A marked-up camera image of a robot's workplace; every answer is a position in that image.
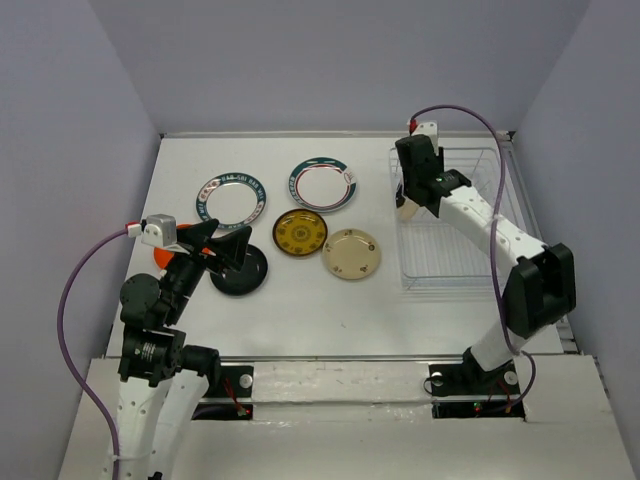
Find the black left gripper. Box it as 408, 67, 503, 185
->
163, 216, 253, 321

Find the cream plate with black patch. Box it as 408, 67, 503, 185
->
395, 182, 420, 222

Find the dark blue rimmed white plate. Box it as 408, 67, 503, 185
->
195, 172, 267, 231

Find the orange plate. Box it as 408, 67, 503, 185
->
153, 248, 187, 270

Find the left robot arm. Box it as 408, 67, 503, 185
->
102, 214, 252, 479

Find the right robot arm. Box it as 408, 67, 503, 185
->
395, 134, 576, 396

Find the yellow brown patterned plate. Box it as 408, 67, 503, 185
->
272, 209, 329, 258

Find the green red rimmed white plate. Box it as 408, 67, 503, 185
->
288, 157, 357, 213

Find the cream plate with small prints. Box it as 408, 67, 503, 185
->
322, 228, 382, 281

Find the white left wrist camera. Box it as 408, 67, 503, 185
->
141, 214, 177, 248

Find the white wire dish rack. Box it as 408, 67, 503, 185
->
395, 147, 500, 292

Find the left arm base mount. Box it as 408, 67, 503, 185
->
192, 364, 254, 421

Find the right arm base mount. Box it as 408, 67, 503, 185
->
423, 362, 525, 420

